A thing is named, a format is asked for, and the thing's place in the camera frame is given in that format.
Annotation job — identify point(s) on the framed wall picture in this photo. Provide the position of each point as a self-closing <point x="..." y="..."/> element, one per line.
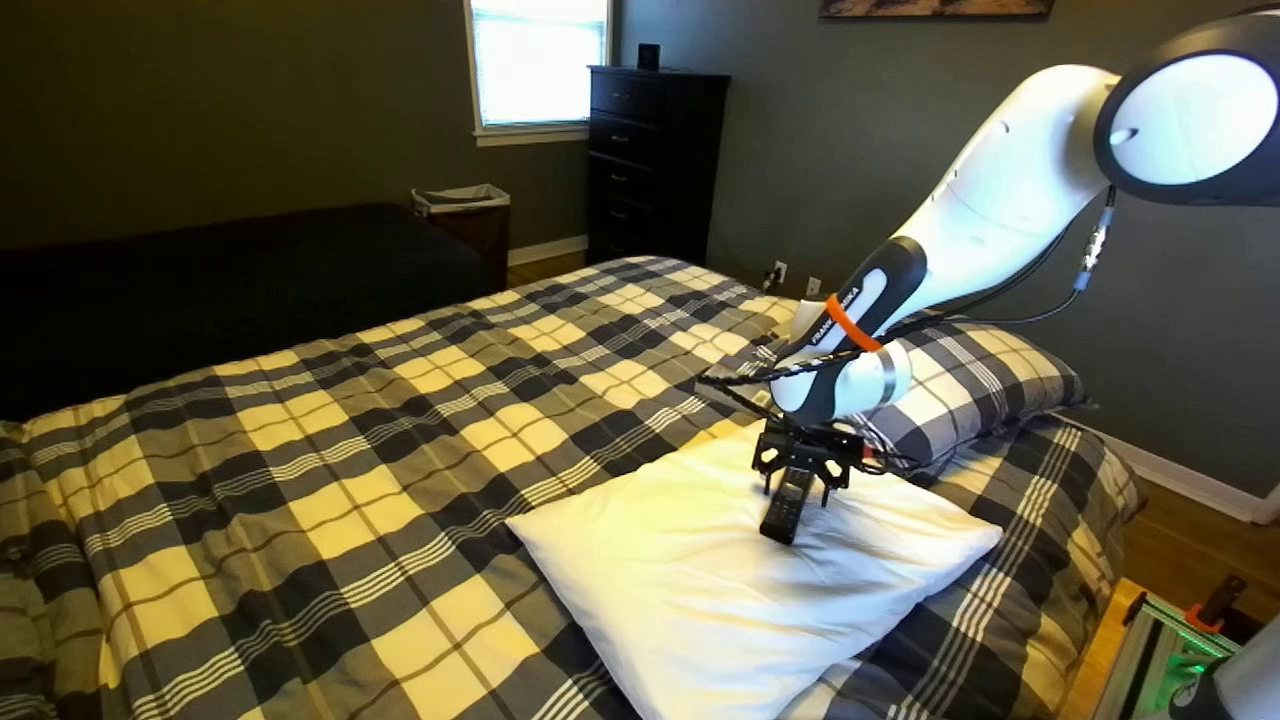
<point x="934" y="6"/>

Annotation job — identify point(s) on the yellow grey plaid comforter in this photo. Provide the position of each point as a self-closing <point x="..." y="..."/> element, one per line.
<point x="335" y="464"/>

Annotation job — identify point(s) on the black couch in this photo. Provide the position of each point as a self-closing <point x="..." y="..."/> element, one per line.
<point x="212" y="295"/>

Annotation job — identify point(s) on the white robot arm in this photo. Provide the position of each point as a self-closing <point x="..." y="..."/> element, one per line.
<point x="1013" y="186"/>

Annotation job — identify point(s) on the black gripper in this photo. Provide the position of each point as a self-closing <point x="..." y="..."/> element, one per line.
<point x="806" y="436"/>

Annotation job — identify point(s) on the black remote control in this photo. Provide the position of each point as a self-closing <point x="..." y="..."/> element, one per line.
<point x="790" y="513"/>

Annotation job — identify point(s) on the yellow grey plaid pillow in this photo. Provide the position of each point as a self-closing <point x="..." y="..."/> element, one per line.
<point x="985" y="386"/>

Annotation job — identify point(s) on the plain white pillow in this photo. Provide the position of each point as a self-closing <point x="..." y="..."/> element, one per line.
<point x="722" y="603"/>

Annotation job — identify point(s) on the teal and wood frame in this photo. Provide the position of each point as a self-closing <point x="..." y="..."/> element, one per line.
<point x="1161" y="661"/>

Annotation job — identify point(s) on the black dresser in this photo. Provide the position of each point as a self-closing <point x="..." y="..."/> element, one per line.
<point x="658" y="165"/>

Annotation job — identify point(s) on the bright window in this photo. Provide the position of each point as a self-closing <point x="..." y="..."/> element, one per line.
<point x="542" y="64"/>

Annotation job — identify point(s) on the grey plastic housing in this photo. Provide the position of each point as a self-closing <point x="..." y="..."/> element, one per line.
<point x="1248" y="672"/>

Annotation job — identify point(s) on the brown hamper with cloth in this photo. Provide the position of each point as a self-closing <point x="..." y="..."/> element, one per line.
<point x="464" y="227"/>

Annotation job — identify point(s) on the small dark dresser object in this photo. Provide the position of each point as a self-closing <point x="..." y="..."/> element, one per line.
<point x="650" y="57"/>

